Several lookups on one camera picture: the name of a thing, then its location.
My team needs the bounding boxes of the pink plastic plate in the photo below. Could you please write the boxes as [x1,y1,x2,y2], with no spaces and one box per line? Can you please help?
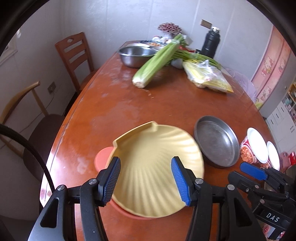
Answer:
[94,146,154,220]

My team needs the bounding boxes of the round metal pan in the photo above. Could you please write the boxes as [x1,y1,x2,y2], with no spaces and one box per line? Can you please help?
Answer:
[194,115,240,168]

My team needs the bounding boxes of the yellow shell-shaped plate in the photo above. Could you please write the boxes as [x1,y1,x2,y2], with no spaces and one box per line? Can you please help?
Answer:
[109,121,204,218]

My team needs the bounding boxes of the white bowl red pattern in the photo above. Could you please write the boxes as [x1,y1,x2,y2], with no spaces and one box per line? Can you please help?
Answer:
[240,128,268,164]

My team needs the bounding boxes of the light wood curved chair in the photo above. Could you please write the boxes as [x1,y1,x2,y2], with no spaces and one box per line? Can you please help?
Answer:
[1,84,74,186]

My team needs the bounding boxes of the yellow food plastic bag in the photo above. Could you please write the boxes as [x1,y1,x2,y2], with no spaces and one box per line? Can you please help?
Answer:
[182,60,233,93]

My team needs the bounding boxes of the white foam net fruit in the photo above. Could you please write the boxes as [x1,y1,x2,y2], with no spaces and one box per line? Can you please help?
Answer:
[171,58,183,69]

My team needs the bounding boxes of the green stalks bundle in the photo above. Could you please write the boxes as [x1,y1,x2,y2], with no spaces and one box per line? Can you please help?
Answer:
[171,50,221,70]

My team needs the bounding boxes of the black thermos bottle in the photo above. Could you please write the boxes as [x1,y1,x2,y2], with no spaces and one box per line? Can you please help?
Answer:
[200,27,220,59]

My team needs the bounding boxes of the large celery bunch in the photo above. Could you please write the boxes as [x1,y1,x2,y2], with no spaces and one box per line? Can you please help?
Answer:
[132,34,185,88]

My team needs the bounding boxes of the stainless steel mixing bowl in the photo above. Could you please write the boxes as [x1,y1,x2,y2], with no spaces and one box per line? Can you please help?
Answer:
[118,46,157,68]

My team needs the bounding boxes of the orange wooden slat chair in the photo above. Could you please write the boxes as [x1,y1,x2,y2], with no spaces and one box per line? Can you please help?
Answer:
[55,32,97,94]

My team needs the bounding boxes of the black cable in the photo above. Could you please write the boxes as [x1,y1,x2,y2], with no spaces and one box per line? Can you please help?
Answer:
[0,123,56,193]

